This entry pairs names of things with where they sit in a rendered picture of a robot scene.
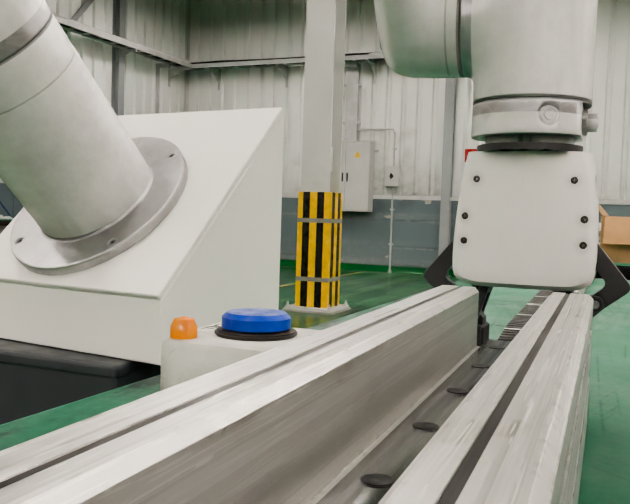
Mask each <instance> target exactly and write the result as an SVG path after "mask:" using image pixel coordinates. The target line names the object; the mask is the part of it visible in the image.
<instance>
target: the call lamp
mask: <svg viewBox="0 0 630 504"><path fill-rule="evenodd" d="M197 335H198V326H197V324H196V322H195V319H194V318H191V317H187V316H181V317H177V318H174V320H173V322H172V324H171V326H170V338H172V339H180V340H188V339H196V338H197Z"/></svg>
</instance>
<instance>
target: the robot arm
mask: <svg viewBox="0 0 630 504"><path fill-rule="evenodd" d="M597 5H598V0H374V7H375V14H376V21H377V22H376V28H377V29H378V35H379V40H380V44H379V45H380V49H381V50H382V53H383V56H384V58H385V61H386V63H387V64H388V66H389V67H390V68H391V69H392V70H393V71H394V72H395V73H397V74H399V75H402V76H405V77H410V78H469V79H471V80H472V81H473V108H472V131H471V138H472V139H474V140H478V141H483V142H485V144H481V145H478V146H477V151H473V152H469V153H468V156H467V160H466V164H465V168H464V172H463V177H462V182H461V188H460V194H459V201H458V208H457V216H456V224H455V232H454V239H453V241H452V242H451V243H450V244H449V245H448V246H447V247H446V248H445V250H444V251H443V252H442V253H441V254H440V255H439V256H438V257H437V259H436V260H435V261H434V262H433V263H432V264H431V265H430V266H429V268H428V269H427V270H426V271H425V272H424V279H425V280H426V281H427V282H428V283H429V284H430V285H431V286H432V287H433V288H436V287H439V286H441V285H453V286H458V285H457V284H455V283H454V282H453V280H451V279H450V277H449V275H448V272H449V270H450V269H451V268H452V267H453V272H454V275H455V277H456V278H457V279H459V280H460V281H462V282H465V283H467V284H471V285H472V287H475V288H476V289H477V290H478V291H479V302H478V325H477V346H481V345H482V344H483V343H484V342H485V341H486V340H488V339H489V323H488V322H487V321H486V315H485V313H484V311H485V308H486V305H487V302H488V300H489V297H490V294H491V291H492V289H493V287H504V288H519V289H534V290H550V291H553V292H560V293H566V294H571V293H574V291H576V290H581V289H584V288H586V287H588V286H590V285H591V283H592V282H593V280H594V278H595V276H596V272H598V273H599V275H600V276H601V277H602V278H603V280H604V282H605V285H604V287H603V288H601V289H600V290H599V291H597V292H596V293H594V294H593V295H591V297H592V298H593V299H594V301H593V317H594V316H596V315H597V314H598V313H599V312H600V311H602V310H603V309H604V308H606V307H607V306H609V305H611V304H612V303H614V302H615V301H617V300H618V299H620V298H621V297H623V296H624V295H626V294H627V293H629V291H630V283H629V282H628V281H627V279H626V278H625V277H624V276H623V274H622V273H621V272H620V271H619V269H618V268H617V267H616V266H615V264H614V263H613V262H612V260H611V259H610V258H609V257H608V255H607V254H606V253H605V252H604V250H603V249H602V248H601V247H600V245H599V244H598V241H599V199H598V181H597V172H596V165H595V159H594V155H593V154H592V153H589V152H583V146H580V145H575V142H581V141H583V136H587V132H597V129H598V117H597V113H595V114H588V109H590V108H591V107H592V102H593V82H594V63H595V44H596V25H597ZM187 174H188V168H187V163H186V160H185V158H184V157H183V155H182V153H181V152H180V150H179V148H178V147H177V146H176V145H174V144H173V143H172V142H170V141H167V140H165V139H162V138H156V137H137V138H131V137H130V136H129V134H128V133H127V131H126V129H125V128H124V126H123V125H122V123H121V121H120V120H119V118H118V117H117V115H116V114H115V112H114V110H113V109H112V107H111V106H110V104H109V102H108V101H107V99H106V98H105V96H104V94H103V93H102V91H101V90H100V88H99V87H98V85H97V83H96V82H95V80H94V79H93V77H92V75H91V74H90V72H89V71H88V69H87V67H86V66H85V64H84V63H83V61H82V59H81V58H80V56H79V55H78V53H77V52H76V50H75V48H74V47H73V45H72V43H71V42H70V40H69V39H68V37H67V35H66V34H65V32H64V31H63V29H62V27H61V26H60V24H59V23H58V21H57V19H56V18H55V16H54V15H53V13H52V11H51V10H50V8H49V6H48V5H47V3H46V2H45V0H0V178H1V180H2V181H3V182H4V183H5V185H6V186H7V187H8V188H9V189H10V191H11V192H12V193H13V194H14V196H15V197H16V198H17V199H18V201H19V202H20V203H21V204H22V206H23V208H22V210H21V211H20V213H19V215H18V217H17V219H16V220H15V223H14V226H13V229H12V232H11V239H10V243H11V250H12V252H13V254H14V255H15V257H16V259H17V260H18V261H19V262H20V263H21V264H22V265H23V266H24V267H25V268H27V269H28V270H30V271H32V272H35V273H37V274H44V275H64V274H69V273H74V272H79V271H82V270H85V269H88V268H91V267H94V266H97V265H99V264H101V263H103V262H106V261H108V260H110V259H112V258H114V257H116V256H117V255H119V254H121V253H123V252H124V251H126V250H128V249H129V248H131V247H132V246H134V245H135V244H136V243H138V242H139V241H141V240H142V239H143V238H145V237H146V236H147V235H148V234H149V233H150V232H152V231H153V230H154V229H155V228H156V227H157V226H158V225H159V224H160V223H161V222H162V221H163V220H164V219H165V218H166V217H167V215H168V214H169V213H170V212H171V210H172V209H173V207H174V206H175V205H176V203H177V202H178V200H179V198H180V196H181V194H182V192H183V190H184V187H185V184H186V181H187Z"/></svg>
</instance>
